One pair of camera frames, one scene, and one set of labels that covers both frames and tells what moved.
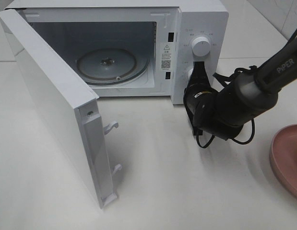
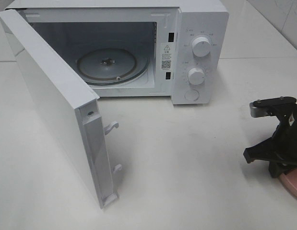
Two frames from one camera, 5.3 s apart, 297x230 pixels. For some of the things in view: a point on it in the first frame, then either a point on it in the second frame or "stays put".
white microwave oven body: [140, 48] stays put
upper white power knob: [201, 46] stays put
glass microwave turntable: [112, 66] stays put
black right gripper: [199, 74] -> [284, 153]
